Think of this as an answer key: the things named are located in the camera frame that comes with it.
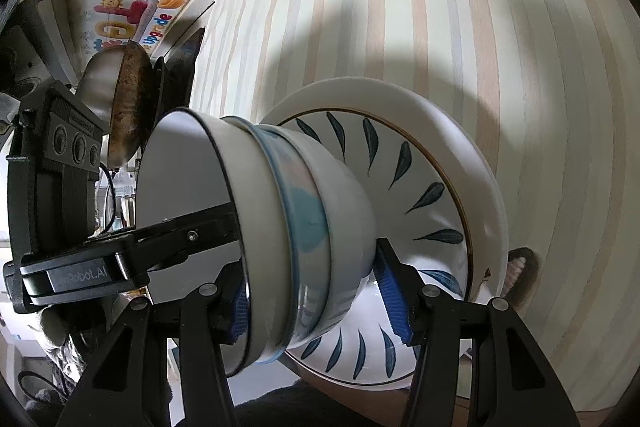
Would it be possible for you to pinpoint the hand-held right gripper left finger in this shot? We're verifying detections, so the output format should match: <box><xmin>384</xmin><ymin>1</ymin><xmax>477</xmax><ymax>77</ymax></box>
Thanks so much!
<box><xmin>57</xmin><ymin>263</ymin><xmax>251</xmax><ymax>427</ymax></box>

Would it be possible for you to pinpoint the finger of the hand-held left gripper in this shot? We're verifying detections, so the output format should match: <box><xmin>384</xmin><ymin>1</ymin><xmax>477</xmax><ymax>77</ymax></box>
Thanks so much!
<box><xmin>117</xmin><ymin>201</ymin><xmax>242</xmax><ymax>286</ymax></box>

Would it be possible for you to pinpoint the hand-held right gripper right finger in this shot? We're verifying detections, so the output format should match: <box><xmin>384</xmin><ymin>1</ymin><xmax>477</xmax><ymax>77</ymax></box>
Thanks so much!
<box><xmin>375</xmin><ymin>237</ymin><xmax>581</xmax><ymax>427</ymax></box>

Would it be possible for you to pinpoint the white bowl dark rim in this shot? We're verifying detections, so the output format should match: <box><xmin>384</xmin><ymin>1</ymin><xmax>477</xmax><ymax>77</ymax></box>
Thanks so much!
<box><xmin>135</xmin><ymin>108</ymin><xmax>281</xmax><ymax>380</ymax></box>

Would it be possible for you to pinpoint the white floral bowl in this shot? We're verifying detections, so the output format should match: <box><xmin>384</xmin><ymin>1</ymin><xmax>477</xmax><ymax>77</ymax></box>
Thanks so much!
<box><xmin>280</xmin><ymin>132</ymin><xmax>377</xmax><ymax>344</ymax></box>

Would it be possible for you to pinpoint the white polka dot bowl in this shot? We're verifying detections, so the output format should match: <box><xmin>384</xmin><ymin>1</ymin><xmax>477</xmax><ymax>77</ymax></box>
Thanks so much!
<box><xmin>247</xmin><ymin>119</ymin><xmax>335</xmax><ymax>365</ymax></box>

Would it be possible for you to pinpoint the white plate blue leaf pattern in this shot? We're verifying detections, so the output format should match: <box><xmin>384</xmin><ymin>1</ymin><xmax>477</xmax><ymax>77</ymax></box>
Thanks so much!
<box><xmin>277</xmin><ymin>109</ymin><xmax>472</xmax><ymax>392</ymax></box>

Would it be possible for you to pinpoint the white floral plate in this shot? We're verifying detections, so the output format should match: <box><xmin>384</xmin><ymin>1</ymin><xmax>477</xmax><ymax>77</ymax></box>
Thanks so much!
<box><xmin>259</xmin><ymin>77</ymin><xmax>509</xmax><ymax>395</ymax></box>

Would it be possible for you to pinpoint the steel wok with lid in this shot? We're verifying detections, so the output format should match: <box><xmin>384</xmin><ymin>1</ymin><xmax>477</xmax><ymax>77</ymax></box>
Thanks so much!
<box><xmin>77</xmin><ymin>39</ymin><xmax>157</xmax><ymax>168</ymax></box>

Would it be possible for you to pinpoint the black gas stove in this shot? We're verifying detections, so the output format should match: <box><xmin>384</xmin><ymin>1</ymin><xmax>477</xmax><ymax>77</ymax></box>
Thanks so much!
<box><xmin>151</xmin><ymin>26</ymin><xmax>207</xmax><ymax>130</ymax></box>

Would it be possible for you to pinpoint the black cable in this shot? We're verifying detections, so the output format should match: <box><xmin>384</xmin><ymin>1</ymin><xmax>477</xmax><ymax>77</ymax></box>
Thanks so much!
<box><xmin>98</xmin><ymin>162</ymin><xmax>118</xmax><ymax>230</ymax></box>

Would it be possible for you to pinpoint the colourful wall sticker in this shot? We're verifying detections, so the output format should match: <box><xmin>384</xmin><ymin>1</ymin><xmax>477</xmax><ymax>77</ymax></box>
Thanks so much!
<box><xmin>80</xmin><ymin>0</ymin><xmax>187</xmax><ymax>58</ymax></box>

